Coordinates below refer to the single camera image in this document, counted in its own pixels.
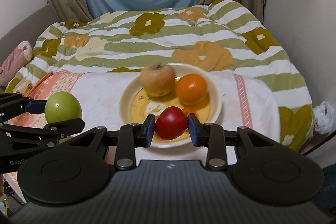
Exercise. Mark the reddish yellow apple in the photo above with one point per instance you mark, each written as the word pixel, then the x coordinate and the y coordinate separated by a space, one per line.
pixel 157 79

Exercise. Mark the grey headboard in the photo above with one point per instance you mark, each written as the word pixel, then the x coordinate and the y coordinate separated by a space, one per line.
pixel 26 27

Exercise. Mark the green striped floral blanket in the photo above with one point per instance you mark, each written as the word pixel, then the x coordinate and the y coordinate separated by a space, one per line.
pixel 183 37

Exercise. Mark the orange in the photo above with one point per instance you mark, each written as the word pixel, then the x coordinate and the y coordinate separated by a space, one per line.
pixel 191 90

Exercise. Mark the pink plush toy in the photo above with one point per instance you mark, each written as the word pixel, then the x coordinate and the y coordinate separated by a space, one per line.
pixel 15 58

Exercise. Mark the pink floral tablecloth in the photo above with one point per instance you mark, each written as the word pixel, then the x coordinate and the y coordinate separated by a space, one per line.
pixel 105 92

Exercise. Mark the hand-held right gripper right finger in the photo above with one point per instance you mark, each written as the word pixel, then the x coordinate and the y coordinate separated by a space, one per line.
pixel 194 130

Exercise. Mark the green round fruit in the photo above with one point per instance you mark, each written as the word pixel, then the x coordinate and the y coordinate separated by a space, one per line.
pixel 61 107

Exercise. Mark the white plastic bag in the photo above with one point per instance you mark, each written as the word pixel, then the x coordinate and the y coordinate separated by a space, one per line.
pixel 321 117

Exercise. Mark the cream plate with duck print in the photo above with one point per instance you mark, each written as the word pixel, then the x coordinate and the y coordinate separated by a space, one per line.
pixel 136 98

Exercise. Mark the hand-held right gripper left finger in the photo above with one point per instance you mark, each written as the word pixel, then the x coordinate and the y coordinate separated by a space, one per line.
pixel 149 130

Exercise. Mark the tissue pack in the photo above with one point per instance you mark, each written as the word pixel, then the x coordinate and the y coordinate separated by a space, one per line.
pixel 25 85

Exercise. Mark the red tomato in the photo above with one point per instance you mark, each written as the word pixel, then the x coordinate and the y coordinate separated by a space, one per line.
pixel 171 123

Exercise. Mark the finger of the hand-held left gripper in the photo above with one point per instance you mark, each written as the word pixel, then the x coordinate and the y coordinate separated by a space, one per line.
pixel 71 125
pixel 36 106

